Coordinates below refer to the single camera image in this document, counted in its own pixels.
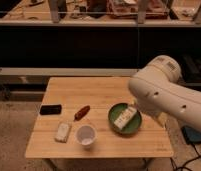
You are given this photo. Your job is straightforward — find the white bottle on plate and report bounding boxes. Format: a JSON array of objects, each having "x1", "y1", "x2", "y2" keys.
[{"x1": 114, "y1": 105, "x2": 137, "y2": 130}]

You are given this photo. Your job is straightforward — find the white plastic cup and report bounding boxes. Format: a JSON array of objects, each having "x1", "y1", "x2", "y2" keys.
[{"x1": 76, "y1": 125, "x2": 96, "y2": 149}]

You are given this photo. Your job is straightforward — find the blue box on floor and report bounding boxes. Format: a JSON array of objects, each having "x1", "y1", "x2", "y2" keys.
[{"x1": 181, "y1": 126, "x2": 201, "y2": 144}]

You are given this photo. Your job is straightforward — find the green round plate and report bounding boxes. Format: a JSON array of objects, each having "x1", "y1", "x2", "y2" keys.
[{"x1": 108, "y1": 103, "x2": 142, "y2": 135}]

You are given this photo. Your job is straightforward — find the black rectangular sponge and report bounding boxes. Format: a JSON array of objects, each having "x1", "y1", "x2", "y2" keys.
[{"x1": 40, "y1": 104, "x2": 62, "y2": 115}]

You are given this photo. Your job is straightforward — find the red-brown sausage toy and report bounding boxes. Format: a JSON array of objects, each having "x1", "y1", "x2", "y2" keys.
[{"x1": 74, "y1": 105, "x2": 90, "y2": 121}]

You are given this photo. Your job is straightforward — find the long shelf rail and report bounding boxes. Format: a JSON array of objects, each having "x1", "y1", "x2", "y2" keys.
[{"x1": 0, "y1": 19, "x2": 201, "y2": 28}]

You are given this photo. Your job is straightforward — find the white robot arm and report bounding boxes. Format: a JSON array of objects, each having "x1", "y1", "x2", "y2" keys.
[{"x1": 128, "y1": 55, "x2": 201, "y2": 132}]

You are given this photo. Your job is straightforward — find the black floor cable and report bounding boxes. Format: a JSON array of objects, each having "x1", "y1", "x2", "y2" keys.
[{"x1": 169, "y1": 141, "x2": 201, "y2": 171}]

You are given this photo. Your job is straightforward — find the white rectangular packet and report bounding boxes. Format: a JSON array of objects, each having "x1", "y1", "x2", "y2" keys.
[{"x1": 55, "y1": 122, "x2": 71, "y2": 143}]

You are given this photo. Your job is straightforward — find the wooden table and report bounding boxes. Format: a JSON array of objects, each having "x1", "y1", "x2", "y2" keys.
[{"x1": 25, "y1": 77, "x2": 173, "y2": 159}]

